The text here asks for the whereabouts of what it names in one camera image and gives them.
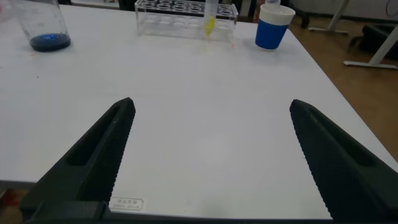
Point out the clear acrylic test tube rack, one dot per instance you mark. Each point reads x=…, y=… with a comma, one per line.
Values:
x=174, y=26

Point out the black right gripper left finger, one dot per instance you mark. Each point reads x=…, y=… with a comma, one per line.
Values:
x=93, y=161

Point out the white desk with T-legs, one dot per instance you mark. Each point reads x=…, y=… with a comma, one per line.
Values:
x=385, y=46

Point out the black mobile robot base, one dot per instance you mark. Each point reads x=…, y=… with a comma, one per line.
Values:
x=374, y=37

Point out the clear glass beaker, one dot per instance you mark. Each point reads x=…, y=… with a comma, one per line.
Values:
x=49, y=43

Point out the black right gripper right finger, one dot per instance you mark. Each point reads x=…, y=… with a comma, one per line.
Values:
x=342, y=174

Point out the yellow pigment test tube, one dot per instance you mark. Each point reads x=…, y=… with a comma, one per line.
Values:
x=210, y=26

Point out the blue white paper cup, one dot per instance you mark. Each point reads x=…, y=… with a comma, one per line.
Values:
x=270, y=35

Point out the white table label sticker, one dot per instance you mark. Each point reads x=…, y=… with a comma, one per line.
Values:
x=127, y=204

